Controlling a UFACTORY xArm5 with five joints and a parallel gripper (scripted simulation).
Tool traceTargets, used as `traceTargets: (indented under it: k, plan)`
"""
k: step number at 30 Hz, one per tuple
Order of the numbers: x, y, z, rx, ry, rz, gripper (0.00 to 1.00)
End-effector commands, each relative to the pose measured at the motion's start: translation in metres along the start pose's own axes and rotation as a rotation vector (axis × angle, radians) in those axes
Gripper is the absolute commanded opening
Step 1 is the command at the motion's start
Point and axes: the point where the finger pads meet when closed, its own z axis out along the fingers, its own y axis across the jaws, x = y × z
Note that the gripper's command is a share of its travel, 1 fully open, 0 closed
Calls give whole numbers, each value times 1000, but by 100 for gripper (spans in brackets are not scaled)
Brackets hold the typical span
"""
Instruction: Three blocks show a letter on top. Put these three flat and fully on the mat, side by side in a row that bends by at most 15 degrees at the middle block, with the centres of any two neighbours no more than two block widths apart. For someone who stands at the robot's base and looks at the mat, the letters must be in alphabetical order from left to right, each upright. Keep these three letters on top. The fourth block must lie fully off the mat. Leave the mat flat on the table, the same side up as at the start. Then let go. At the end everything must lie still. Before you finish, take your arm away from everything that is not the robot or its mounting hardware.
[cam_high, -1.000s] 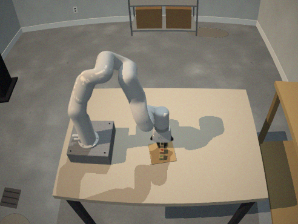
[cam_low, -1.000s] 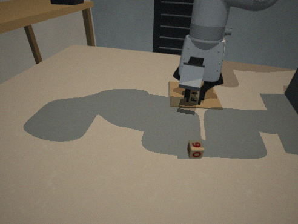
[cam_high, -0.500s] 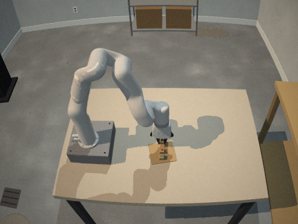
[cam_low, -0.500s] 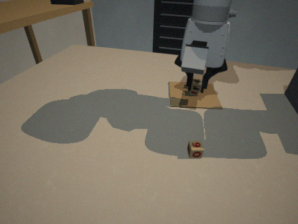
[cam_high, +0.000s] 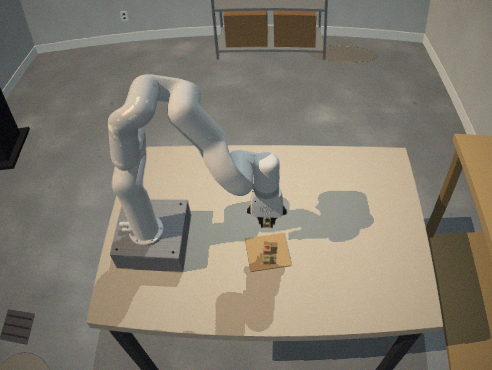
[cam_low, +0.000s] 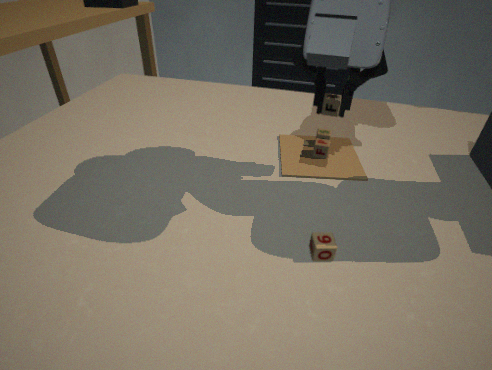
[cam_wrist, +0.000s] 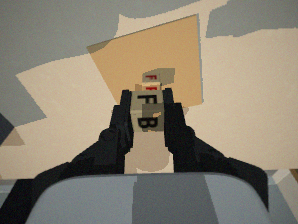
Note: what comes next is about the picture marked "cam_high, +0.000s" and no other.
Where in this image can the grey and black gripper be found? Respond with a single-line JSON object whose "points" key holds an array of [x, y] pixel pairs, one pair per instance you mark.
{"points": [[263, 208]]}

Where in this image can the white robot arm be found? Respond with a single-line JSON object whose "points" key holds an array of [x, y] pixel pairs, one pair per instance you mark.
{"points": [[186, 114]]}

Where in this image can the tan flat mat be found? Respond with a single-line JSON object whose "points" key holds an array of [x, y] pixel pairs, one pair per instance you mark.
{"points": [[279, 252]]}

